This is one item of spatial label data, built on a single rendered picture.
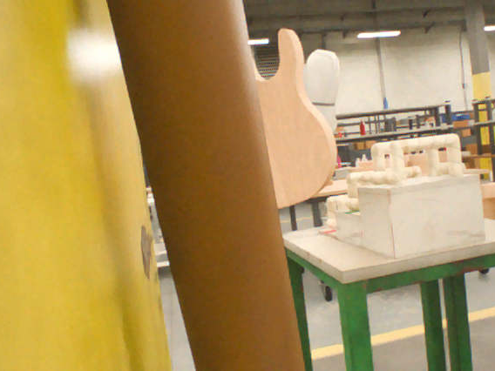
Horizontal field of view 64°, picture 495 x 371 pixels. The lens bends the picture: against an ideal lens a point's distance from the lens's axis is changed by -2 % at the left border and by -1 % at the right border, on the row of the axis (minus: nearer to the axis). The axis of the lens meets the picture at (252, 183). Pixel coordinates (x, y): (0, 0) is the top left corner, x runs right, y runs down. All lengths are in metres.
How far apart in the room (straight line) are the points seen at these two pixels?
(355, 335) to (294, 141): 0.49
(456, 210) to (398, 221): 0.17
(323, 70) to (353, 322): 0.74
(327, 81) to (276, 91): 0.33
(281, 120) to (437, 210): 0.44
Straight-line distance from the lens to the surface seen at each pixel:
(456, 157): 1.13
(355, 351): 1.05
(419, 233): 1.06
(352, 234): 1.19
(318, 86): 1.30
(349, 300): 1.00
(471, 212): 1.15
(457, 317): 1.66
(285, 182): 1.03
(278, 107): 1.00
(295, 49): 0.99
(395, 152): 1.03
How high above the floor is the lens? 1.20
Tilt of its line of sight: 3 degrees down
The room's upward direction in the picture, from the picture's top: 7 degrees counter-clockwise
